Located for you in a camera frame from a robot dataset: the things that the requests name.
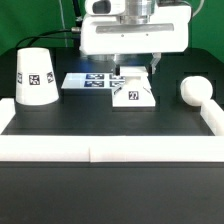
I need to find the white fence bar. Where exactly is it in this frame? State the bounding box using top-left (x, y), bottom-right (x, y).
top-left (200, 99), bottom-right (224, 136)
top-left (0, 98), bottom-right (16, 135)
top-left (0, 135), bottom-right (224, 163)

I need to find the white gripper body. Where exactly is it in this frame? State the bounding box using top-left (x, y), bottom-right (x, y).
top-left (80, 4), bottom-right (192, 56)

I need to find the white lamp base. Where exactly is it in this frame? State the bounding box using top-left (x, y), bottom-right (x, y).
top-left (112, 66), bottom-right (156, 108)

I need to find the white front fence bar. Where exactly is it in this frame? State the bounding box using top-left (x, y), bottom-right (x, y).
top-left (0, 135), bottom-right (224, 163)

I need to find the black cable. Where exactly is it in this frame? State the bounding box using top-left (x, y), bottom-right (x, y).
top-left (15, 0), bottom-right (84, 51)

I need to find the white lamp shade cone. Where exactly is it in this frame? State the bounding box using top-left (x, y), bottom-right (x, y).
top-left (16, 47), bottom-right (59, 106)

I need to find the white lamp bulb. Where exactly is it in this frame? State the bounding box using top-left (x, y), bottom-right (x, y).
top-left (180, 76), bottom-right (213, 106)

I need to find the white left fence bar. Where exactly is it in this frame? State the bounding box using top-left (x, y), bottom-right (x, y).
top-left (0, 98), bottom-right (16, 135)

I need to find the white marker tag plate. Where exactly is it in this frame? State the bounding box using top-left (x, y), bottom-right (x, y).
top-left (62, 73), bottom-right (124, 89)

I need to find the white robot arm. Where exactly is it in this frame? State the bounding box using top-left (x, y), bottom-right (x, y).
top-left (80, 0), bottom-right (192, 59)

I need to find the white right fence bar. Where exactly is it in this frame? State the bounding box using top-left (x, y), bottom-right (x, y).
top-left (200, 99), bottom-right (224, 136)

